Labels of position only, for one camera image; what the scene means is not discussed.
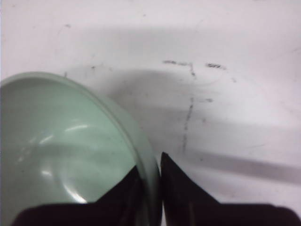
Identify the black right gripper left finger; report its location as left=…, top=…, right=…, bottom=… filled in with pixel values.
left=95, top=166, right=143, bottom=226

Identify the light green bowl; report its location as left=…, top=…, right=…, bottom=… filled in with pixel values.
left=0, top=72, right=162, bottom=226

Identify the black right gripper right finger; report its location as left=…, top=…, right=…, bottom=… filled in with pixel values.
left=160, top=152, right=220, bottom=226

